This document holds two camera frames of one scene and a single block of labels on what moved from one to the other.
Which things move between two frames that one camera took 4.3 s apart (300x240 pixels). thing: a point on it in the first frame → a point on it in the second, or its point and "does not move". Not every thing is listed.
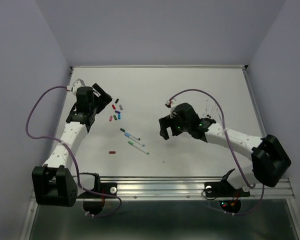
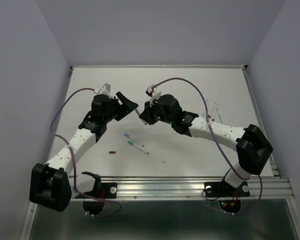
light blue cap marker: [134, 139] does not move
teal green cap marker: [132, 143] does not move
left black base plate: [94, 203] does not move
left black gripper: [103, 100] → [125, 108]
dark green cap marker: [130, 134] → [139, 114]
